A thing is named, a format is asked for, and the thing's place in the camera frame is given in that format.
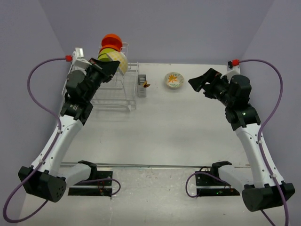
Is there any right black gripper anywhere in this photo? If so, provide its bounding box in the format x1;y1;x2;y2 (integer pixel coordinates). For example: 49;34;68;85
189;68;234;107

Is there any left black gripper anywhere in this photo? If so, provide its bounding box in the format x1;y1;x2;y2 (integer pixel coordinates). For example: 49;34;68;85
84;57;120;101

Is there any blue sun patterned bowl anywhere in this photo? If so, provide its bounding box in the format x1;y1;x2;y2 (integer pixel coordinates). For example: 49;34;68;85
106;51;128;76

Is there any orange flower patterned bowl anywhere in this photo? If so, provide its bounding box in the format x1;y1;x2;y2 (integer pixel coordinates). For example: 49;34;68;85
164;72;184;89

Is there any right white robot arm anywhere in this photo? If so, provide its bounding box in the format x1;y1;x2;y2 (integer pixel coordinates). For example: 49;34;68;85
188;68;295;212

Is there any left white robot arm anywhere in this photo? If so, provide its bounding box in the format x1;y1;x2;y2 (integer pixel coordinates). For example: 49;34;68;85
18;58;120;202

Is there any grey cutlery holder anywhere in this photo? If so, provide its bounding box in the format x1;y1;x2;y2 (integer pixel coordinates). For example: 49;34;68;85
137;74;146;97

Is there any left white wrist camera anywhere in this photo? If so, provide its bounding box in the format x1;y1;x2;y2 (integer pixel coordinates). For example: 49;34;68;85
70;48;91;72

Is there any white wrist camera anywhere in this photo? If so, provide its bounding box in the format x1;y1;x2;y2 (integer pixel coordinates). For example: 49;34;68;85
70;48;91;72
221;59;240;79

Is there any white wire dish rack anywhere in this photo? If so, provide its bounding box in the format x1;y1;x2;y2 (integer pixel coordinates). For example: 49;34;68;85
61;42;140;112

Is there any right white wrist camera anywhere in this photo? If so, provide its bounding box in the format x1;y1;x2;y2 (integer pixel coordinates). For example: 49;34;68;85
221;59;240;79

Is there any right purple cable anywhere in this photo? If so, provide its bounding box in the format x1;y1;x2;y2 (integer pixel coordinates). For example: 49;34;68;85
185;58;292;226

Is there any purple cable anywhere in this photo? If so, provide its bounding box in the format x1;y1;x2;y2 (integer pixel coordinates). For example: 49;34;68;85
185;58;292;226
2;54;122;223

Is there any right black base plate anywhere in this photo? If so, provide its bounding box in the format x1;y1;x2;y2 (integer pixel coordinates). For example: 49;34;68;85
195;174;240;197

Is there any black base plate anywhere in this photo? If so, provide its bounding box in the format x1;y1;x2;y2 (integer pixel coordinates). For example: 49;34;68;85
195;174;240;197
68;180;112;197

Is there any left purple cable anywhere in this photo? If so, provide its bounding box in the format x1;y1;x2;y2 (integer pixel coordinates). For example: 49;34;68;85
2;54;122;223

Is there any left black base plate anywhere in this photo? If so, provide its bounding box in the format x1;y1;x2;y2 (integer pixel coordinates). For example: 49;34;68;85
68;180;112;197

